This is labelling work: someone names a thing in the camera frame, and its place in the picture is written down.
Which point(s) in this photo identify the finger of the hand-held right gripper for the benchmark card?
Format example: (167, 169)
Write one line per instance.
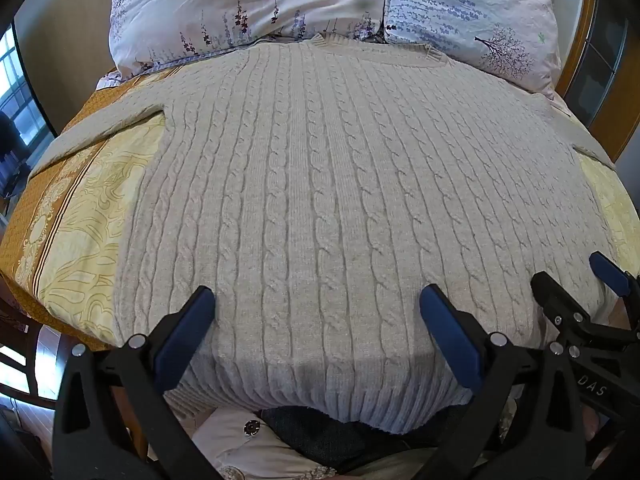
(610, 272)
(555, 297)

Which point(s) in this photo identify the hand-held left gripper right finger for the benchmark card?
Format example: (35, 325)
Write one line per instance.
(447, 332)

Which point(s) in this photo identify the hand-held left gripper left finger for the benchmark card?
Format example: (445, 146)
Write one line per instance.
(187, 330)

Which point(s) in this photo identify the yellow patterned bed sheet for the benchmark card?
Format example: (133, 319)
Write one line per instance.
(85, 220)

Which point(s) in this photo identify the wooden chair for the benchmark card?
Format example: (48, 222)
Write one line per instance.
(20, 320)

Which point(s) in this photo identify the wooden headboard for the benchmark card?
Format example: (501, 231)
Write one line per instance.
(592, 50)

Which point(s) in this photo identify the window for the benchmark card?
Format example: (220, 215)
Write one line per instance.
(17, 100)

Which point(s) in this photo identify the blue floral pillow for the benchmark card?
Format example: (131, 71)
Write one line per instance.
(470, 15)

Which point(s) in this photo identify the pink floral pillow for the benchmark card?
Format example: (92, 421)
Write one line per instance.
(240, 5)

